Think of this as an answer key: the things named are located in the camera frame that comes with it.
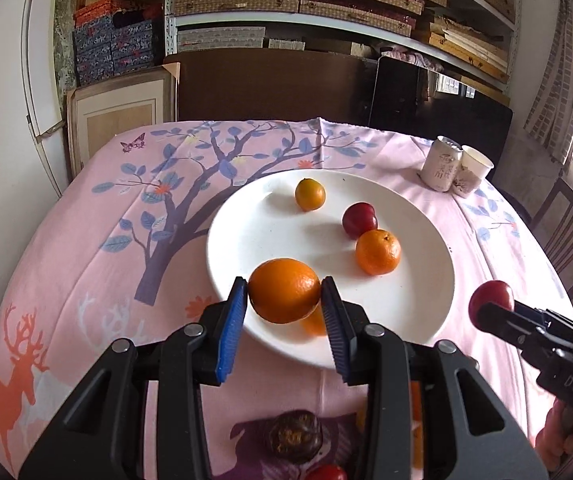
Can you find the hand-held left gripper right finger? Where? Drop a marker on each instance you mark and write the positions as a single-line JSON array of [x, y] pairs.
[[336, 330]]

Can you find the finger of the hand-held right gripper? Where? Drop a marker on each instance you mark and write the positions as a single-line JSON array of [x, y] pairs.
[[529, 306], [501, 320]]

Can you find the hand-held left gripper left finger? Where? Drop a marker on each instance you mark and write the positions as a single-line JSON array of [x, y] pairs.
[[231, 330]]

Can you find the dark red plum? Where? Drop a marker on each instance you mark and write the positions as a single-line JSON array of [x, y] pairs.
[[491, 292]]

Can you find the large smooth orange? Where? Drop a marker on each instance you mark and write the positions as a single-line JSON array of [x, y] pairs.
[[284, 290]]

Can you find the white plate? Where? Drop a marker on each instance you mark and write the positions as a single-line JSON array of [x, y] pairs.
[[276, 230]]

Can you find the person's right hand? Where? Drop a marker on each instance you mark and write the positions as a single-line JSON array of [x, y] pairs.
[[561, 435]]

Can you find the dark wooden chair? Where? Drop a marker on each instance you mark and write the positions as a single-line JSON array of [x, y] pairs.
[[571, 230]]

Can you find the orange mandarin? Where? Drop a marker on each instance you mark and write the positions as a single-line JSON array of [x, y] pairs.
[[378, 252]]

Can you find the dark brown wrinkled fruit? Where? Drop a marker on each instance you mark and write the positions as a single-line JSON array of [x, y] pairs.
[[294, 432]]

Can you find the pink printed tablecloth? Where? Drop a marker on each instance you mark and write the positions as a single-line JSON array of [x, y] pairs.
[[116, 310]]

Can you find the small yellow-orange kumquat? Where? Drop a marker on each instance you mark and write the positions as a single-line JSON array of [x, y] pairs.
[[310, 195]]

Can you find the small bright red fruit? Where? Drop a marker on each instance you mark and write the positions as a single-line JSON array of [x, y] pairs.
[[327, 473]]

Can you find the white paper cup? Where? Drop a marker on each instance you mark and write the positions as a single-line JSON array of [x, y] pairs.
[[472, 172]]

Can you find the white drink can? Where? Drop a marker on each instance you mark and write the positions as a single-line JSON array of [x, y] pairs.
[[436, 167]]

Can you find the checked curtain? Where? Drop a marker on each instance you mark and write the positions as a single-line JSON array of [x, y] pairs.
[[561, 85]]

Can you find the glossy black panel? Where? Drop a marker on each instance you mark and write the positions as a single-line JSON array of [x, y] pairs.
[[416, 100]]

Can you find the dark brown board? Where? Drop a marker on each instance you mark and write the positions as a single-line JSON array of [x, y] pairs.
[[266, 90]]

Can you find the pink cloth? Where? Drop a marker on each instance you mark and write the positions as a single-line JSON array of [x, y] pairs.
[[409, 55]]

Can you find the stack of blue floral boxes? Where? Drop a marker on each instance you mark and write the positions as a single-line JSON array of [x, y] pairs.
[[116, 52]]

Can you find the white narrow board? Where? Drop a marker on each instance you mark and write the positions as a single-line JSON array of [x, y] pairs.
[[41, 85]]

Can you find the white metal shelf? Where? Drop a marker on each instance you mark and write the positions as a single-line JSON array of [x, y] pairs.
[[170, 10]]

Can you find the grey-green marble slab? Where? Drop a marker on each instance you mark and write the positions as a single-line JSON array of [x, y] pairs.
[[64, 35]]

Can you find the orange patterned box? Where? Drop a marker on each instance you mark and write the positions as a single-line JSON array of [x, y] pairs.
[[96, 10]]

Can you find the wooden picture frame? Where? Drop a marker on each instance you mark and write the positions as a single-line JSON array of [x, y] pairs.
[[116, 120]]

